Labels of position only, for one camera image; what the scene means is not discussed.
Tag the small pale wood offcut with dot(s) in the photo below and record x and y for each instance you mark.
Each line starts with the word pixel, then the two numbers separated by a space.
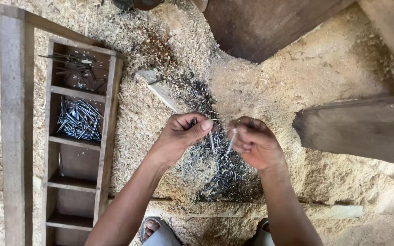
pixel 161 90

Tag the dark round metal object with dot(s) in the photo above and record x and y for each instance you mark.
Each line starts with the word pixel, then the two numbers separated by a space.
pixel 137 3

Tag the dark weathered wooden board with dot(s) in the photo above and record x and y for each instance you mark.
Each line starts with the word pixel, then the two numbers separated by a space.
pixel 361 129

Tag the single thin nail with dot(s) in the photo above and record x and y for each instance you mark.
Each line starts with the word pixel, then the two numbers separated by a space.
pixel 59 159

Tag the grey left sandal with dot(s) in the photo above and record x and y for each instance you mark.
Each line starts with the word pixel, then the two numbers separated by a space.
pixel 164 235

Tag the pile of long dark nails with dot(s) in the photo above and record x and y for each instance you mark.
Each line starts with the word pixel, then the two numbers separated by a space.
pixel 77 68

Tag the person's left foot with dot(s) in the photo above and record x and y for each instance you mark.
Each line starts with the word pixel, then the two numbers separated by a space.
pixel 152 228

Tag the brown wooden beam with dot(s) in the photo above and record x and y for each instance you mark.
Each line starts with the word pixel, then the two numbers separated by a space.
pixel 393 30

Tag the grey sandal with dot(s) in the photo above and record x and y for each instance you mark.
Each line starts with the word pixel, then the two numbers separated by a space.
pixel 263 237
pixel 164 235

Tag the silver steel nail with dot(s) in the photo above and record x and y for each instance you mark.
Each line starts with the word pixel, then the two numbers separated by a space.
pixel 231 140
pixel 212 141

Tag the person's left hand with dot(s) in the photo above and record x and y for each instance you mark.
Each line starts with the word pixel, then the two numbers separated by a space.
pixel 176 136

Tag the large brown wooden board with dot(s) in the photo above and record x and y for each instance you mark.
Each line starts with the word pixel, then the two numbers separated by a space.
pixel 262 27

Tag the person's right fingers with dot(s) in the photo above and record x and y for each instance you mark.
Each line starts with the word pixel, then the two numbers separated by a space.
pixel 240 138

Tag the bundle of dark nails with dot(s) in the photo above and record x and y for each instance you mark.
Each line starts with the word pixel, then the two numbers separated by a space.
pixel 193 122

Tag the thin pale wooden slat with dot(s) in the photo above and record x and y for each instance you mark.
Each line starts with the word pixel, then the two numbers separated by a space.
pixel 320 211

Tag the pile of shiny short nails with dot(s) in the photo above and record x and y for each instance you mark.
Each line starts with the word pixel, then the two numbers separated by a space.
pixel 79 119

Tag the person's right hand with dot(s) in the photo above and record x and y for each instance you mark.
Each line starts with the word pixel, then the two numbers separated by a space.
pixel 260 147

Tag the grey right sandal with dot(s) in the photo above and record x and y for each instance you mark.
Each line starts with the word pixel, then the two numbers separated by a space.
pixel 263 237

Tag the wooden compartment tray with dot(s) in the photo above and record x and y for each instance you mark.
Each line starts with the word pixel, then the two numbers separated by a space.
pixel 109 112

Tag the heap of loose nails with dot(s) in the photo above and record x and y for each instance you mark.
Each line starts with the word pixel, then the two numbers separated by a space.
pixel 227 174

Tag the long grey wooden plank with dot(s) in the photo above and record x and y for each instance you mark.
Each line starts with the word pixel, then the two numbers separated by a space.
pixel 12 136

